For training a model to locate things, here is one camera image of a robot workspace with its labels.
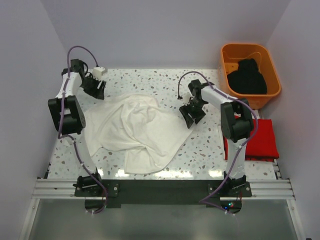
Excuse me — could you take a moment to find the orange plastic bin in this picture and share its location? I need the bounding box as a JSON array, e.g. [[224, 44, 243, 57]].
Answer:
[[218, 43, 282, 110]]

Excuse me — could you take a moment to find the purple cable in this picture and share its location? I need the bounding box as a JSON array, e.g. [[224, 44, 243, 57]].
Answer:
[[57, 45, 111, 215], [176, 71, 259, 210]]

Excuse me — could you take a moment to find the white t shirt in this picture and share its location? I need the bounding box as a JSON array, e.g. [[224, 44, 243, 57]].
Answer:
[[84, 93, 192, 174]]

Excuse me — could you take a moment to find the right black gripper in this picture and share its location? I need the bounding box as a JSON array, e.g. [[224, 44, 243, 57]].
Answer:
[[179, 99, 206, 129]]

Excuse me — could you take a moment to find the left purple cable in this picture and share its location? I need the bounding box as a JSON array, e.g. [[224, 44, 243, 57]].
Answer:
[[57, 45, 111, 215]]

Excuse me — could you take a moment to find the aluminium extrusion rail frame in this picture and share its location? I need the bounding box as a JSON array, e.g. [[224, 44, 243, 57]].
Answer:
[[20, 160, 307, 240]]

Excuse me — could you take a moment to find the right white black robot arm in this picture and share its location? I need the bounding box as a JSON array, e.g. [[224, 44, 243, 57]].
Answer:
[[179, 79, 257, 197]]

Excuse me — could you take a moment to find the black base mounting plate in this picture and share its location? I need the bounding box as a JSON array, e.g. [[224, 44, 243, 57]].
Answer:
[[73, 177, 252, 213]]

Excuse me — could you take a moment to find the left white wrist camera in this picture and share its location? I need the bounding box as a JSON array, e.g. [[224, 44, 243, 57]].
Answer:
[[92, 66, 107, 79]]

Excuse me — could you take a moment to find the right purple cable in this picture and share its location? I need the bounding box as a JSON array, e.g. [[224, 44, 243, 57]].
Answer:
[[176, 71, 259, 210]]

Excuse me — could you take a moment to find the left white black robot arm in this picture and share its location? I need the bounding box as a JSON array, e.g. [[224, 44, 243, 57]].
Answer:
[[48, 59, 107, 197]]

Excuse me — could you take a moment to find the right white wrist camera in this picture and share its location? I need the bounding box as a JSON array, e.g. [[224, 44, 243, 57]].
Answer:
[[182, 93, 192, 105]]

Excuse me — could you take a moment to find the black garment in bin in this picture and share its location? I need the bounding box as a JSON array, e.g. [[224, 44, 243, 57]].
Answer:
[[227, 58, 267, 95]]

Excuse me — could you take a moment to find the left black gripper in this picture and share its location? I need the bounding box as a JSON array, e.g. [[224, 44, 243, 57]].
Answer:
[[80, 73, 107, 100]]

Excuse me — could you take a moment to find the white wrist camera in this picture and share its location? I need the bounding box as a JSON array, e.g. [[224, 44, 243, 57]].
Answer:
[[92, 66, 107, 79], [182, 93, 192, 105]]

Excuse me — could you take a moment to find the folded red t shirt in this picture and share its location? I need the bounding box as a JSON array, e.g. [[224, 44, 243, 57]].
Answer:
[[221, 118, 280, 162]]

